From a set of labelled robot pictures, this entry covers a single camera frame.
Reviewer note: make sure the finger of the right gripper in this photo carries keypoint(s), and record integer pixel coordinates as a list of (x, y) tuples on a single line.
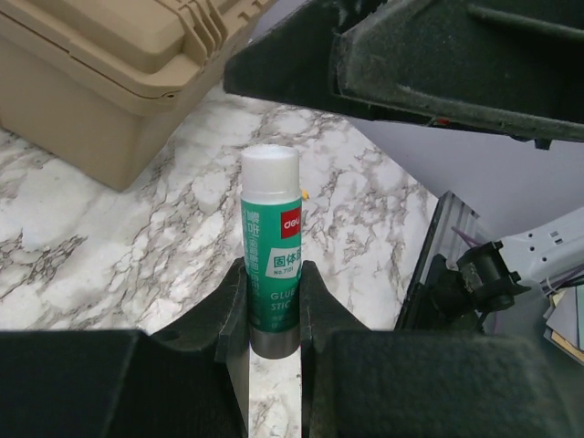
[(291, 61), (512, 67)]

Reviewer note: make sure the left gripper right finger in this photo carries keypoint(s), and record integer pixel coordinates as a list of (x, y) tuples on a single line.
[(358, 382)]

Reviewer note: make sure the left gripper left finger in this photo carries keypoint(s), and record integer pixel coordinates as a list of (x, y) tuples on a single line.
[(189, 379)]

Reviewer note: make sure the green white glue stick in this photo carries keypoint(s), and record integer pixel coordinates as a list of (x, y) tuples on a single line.
[(271, 208)]

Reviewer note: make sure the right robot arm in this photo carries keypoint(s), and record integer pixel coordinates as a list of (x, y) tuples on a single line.
[(490, 274)]

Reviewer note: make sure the tan plastic toolbox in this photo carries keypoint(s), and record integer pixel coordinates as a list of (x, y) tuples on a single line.
[(104, 84)]

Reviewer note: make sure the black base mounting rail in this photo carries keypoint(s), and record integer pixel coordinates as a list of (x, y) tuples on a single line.
[(417, 310)]

